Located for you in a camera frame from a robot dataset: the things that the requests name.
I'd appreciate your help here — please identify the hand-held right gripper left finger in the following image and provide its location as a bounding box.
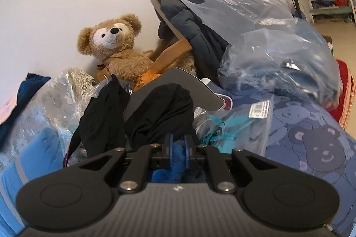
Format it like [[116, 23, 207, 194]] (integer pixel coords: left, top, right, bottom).
[[79, 134, 174, 194]]

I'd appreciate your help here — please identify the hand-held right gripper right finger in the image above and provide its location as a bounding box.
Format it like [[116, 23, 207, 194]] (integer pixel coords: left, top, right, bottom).
[[184, 135, 279, 194]]

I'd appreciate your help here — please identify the blue fleece jacket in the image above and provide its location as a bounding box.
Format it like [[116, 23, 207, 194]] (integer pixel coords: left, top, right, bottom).
[[152, 141, 207, 184]]

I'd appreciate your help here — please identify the bluish plastic bag of clothes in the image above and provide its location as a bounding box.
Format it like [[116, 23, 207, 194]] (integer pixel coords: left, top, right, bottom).
[[218, 19, 343, 110]]

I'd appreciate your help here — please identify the black cloth bag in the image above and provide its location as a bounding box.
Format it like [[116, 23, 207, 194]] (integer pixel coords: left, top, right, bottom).
[[79, 74, 196, 152]]

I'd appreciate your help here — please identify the zip bag with teal item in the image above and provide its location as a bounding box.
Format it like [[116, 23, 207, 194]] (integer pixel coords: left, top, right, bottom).
[[194, 99, 275, 154]]

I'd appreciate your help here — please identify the blue bear-print blanket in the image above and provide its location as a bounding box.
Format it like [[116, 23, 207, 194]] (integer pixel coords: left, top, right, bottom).
[[195, 84, 356, 235]]

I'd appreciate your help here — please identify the navy puffer jacket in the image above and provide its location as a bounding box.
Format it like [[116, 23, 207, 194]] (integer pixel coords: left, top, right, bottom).
[[151, 0, 232, 79]]

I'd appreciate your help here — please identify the brown teddy bear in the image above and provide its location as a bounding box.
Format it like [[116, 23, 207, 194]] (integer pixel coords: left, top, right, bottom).
[[77, 13, 196, 88]]

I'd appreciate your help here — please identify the blue grey-striped pillow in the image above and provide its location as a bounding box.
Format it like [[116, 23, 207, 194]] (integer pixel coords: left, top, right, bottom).
[[0, 128, 68, 237]]

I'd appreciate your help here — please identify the navy folded cloth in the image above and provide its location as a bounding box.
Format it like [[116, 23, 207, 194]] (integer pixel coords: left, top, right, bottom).
[[0, 73, 52, 143]]

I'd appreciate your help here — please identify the red knitted cloth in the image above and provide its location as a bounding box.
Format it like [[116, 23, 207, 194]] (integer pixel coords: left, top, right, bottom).
[[325, 59, 354, 129]]

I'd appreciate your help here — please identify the pink folded cloth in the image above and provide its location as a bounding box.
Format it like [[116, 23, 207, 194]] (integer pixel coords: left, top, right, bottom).
[[0, 97, 18, 121]]

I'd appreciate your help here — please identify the tan strap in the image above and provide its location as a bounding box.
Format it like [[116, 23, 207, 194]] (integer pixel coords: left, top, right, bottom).
[[133, 39, 193, 90]]

